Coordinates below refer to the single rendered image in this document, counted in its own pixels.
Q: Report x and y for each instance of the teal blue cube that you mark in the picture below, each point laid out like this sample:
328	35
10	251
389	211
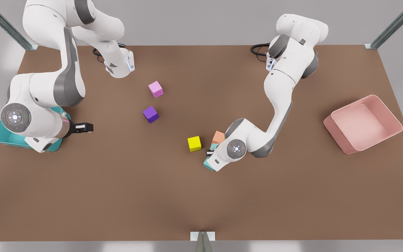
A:
207	165
214	146

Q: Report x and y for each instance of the teal tray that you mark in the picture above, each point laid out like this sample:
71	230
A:
2	137

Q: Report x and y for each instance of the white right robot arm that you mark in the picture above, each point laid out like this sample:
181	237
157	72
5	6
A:
40	87

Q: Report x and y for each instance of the silver frame post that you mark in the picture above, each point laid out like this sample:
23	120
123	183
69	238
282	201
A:
5	26
395	24
203	241

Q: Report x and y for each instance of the orange cube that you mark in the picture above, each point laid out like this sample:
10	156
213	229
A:
218	137

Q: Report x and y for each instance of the pink tray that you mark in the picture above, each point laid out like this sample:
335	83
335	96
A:
362	124

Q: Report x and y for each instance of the purple cube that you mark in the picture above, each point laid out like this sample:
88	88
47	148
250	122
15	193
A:
150	114

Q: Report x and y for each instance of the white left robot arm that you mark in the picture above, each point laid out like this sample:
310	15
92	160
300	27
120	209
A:
282	84

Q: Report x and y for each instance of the pink cube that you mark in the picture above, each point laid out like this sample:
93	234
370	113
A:
156	89

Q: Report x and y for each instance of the yellow cube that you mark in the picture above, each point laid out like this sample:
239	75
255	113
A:
194	144

